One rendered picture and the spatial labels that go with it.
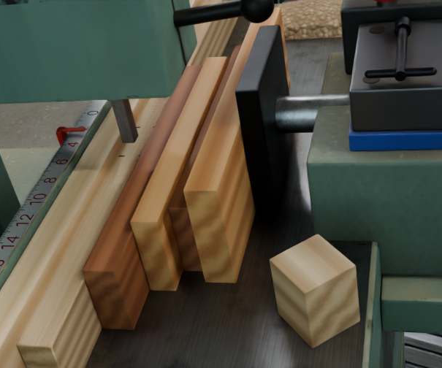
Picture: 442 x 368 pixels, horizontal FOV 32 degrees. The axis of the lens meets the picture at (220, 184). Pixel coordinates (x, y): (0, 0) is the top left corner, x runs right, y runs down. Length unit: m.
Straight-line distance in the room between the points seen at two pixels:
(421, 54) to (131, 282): 0.21
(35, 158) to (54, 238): 0.39
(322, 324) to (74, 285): 0.14
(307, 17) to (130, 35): 0.32
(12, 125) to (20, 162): 1.83
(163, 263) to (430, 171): 0.16
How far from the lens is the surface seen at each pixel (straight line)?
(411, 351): 1.35
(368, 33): 0.49
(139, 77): 0.45
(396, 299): 0.49
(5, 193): 0.73
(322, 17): 0.73
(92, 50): 0.45
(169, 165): 0.48
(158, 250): 0.45
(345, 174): 0.45
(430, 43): 0.48
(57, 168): 0.50
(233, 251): 0.45
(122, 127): 0.51
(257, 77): 0.47
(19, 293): 0.43
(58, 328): 0.41
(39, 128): 2.60
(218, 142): 0.46
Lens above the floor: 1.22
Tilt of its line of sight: 35 degrees down
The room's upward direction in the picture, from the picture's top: 12 degrees counter-clockwise
